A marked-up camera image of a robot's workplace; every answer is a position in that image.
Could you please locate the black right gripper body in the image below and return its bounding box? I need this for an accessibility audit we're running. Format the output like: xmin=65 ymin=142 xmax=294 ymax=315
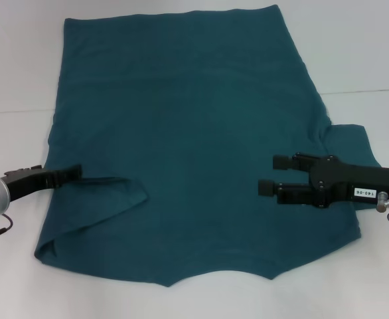
xmin=309 ymin=161 xmax=389 ymax=206

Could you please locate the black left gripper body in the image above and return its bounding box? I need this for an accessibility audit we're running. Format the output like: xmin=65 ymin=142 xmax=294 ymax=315
xmin=1 ymin=164 xmax=55 ymax=205

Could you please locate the teal blue shirt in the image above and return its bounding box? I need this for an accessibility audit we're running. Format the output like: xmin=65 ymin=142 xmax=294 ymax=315
xmin=33 ymin=3 xmax=382 ymax=288

